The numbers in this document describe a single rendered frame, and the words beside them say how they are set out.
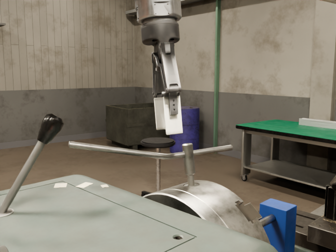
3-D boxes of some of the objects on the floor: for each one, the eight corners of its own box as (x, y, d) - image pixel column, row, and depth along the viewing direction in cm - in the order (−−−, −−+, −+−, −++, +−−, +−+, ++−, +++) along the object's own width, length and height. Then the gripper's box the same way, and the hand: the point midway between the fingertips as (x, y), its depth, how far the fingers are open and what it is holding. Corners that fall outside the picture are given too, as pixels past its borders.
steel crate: (179, 145, 726) (179, 105, 714) (129, 153, 657) (128, 109, 645) (151, 138, 802) (150, 102, 791) (103, 144, 733) (102, 105, 721)
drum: (205, 152, 666) (206, 107, 654) (182, 156, 633) (182, 109, 621) (186, 147, 709) (186, 104, 697) (163, 151, 676) (163, 106, 664)
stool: (162, 192, 448) (162, 133, 438) (194, 205, 403) (195, 140, 392) (119, 203, 411) (118, 139, 400) (149, 219, 366) (148, 147, 355)
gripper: (135, 35, 84) (143, 129, 85) (147, 6, 59) (158, 139, 61) (168, 34, 85) (175, 126, 86) (192, 4, 60) (202, 134, 62)
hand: (167, 125), depth 73 cm, fingers open, 13 cm apart
